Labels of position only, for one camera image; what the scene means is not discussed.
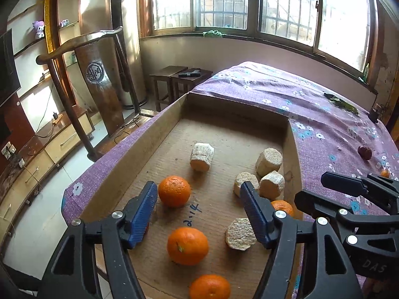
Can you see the orange tangerine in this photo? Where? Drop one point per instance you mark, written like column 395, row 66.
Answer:
column 209, row 286
column 284, row 207
column 385, row 173
column 187, row 246
column 174, row 191

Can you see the green bottle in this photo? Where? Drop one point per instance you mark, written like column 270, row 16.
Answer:
column 366, row 73

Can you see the dark wooden chair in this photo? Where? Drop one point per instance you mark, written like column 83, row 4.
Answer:
column 99, row 99

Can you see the pale cob chunk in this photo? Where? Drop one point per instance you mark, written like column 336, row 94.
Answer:
column 272, row 186
column 240, row 234
column 202, row 156
column 244, row 182
column 269, row 162

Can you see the green cloth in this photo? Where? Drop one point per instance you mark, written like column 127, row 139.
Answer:
column 213, row 33

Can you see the barred window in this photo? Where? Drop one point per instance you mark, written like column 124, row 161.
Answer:
column 224, row 3

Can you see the white power strip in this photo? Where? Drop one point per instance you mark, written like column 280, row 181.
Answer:
column 11, row 152

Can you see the black television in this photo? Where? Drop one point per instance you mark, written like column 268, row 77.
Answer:
column 7, row 68

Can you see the purple floral tablecloth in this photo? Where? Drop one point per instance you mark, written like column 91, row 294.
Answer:
column 265, row 81

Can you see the dark red date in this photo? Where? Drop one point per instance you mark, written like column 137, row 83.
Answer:
column 364, row 152

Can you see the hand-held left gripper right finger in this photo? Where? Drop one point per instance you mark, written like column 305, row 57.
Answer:
column 257, row 215

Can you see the low wooden television cabinet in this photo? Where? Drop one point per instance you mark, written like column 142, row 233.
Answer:
column 46, row 149

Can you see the green leaves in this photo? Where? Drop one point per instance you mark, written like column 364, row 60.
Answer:
column 341, row 103

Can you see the tall tower air conditioner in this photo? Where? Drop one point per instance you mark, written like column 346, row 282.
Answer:
column 127, row 37

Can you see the small patterned box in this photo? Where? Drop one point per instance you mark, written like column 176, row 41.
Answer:
column 64, row 23

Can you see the dark wooden stool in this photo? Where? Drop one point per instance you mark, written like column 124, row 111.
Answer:
column 193, row 82
column 166, row 78

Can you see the purple plush toy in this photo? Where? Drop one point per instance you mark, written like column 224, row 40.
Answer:
column 39, row 30

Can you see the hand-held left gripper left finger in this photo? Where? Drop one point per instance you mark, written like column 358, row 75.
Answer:
column 141, row 216

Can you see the black handheld device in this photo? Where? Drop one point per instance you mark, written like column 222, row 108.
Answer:
column 189, row 73

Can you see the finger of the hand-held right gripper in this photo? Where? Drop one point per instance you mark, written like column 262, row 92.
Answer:
column 346, row 182
column 318, row 204

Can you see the brown cardboard box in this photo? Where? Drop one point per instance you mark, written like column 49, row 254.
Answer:
column 218, row 137

